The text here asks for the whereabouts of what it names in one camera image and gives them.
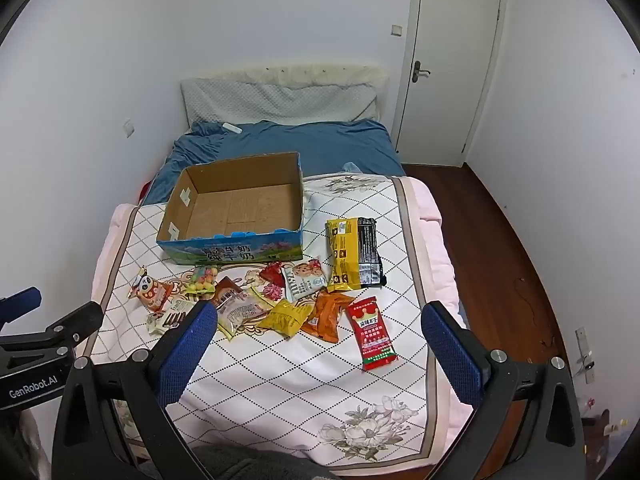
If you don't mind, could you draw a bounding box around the orange panda snack packet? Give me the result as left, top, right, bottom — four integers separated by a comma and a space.
128, 266, 175, 313

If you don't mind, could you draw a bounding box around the cardboard box blue print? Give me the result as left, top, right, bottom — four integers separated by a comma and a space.
156, 152, 306, 266

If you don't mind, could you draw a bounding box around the white wall socket with plug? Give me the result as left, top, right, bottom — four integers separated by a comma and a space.
574, 327, 597, 386

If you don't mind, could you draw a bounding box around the white door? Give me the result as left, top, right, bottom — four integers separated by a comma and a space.
391, 0, 509, 169

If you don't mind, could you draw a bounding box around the white dotted pillow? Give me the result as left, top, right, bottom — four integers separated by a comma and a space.
180, 78, 379, 125

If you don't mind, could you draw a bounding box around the white packet with dark sticks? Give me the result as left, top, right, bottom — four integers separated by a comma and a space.
146, 299, 201, 336

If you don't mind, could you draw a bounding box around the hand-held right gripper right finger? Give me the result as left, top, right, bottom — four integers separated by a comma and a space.
421, 301, 587, 480

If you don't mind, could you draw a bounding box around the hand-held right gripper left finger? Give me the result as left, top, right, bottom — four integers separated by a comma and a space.
52, 301, 219, 480

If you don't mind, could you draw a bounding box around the grey cookie packet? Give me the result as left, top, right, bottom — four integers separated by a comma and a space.
281, 259, 328, 303

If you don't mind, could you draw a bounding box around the long red snack packet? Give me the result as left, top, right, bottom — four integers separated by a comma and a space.
347, 297, 398, 372

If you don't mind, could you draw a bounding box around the blue bed sheet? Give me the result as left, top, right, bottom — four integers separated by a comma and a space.
141, 119, 406, 207

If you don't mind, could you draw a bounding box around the beige snack packet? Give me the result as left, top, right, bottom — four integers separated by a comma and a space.
215, 287, 273, 342

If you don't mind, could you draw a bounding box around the person's left forearm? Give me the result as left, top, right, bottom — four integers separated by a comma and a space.
0, 409, 53, 480

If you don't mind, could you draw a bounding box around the small red snack packet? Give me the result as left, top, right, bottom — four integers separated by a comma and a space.
259, 261, 285, 288

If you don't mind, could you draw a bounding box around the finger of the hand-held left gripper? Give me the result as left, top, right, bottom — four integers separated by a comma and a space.
0, 287, 42, 329
44, 301, 104, 349

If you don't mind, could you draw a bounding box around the large yellow and black packet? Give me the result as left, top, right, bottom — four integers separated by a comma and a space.
325, 217, 386, 294

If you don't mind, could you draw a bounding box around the white diamond pattern quilt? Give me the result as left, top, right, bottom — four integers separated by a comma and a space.
91, 173, 473, 479

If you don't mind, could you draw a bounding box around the white fluffy headboard cushion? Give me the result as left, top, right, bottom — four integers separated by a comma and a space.
182, 62, 391, 92

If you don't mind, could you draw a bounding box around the clear bag of colourful candies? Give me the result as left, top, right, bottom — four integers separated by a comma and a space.
182, 266, 220, 295

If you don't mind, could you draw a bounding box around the yellow snack packet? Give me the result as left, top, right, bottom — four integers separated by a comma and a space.
257, 299, 313, 337

